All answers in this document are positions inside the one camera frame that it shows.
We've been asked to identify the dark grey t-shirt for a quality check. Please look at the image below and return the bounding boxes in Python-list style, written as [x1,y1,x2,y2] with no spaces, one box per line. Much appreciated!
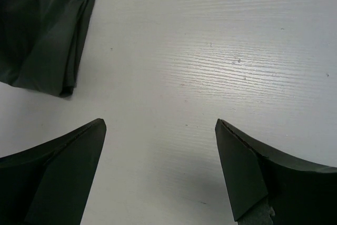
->
[1,0,95,97]

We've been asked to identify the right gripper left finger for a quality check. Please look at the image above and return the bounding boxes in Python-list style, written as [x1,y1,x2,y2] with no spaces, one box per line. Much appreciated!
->
[1,119,106,224]

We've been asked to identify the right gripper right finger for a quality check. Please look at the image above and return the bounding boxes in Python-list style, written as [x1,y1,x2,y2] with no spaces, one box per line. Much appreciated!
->
[215,119,336,224]

